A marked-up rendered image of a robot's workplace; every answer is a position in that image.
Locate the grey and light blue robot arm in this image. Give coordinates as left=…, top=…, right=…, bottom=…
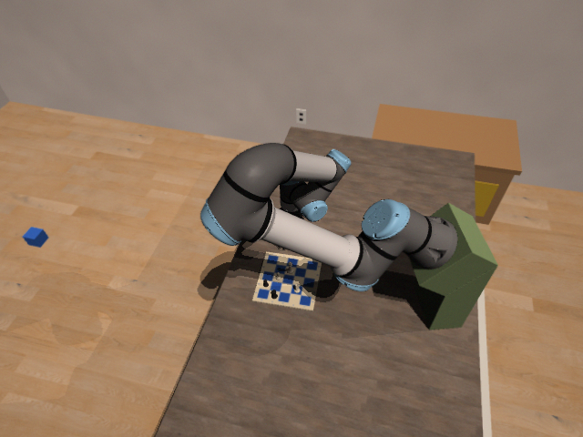
left=200, top=143, right=457, bottom=291

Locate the blue and white chessboard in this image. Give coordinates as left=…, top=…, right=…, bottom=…
left=252, top=251, right=322, bottom=311

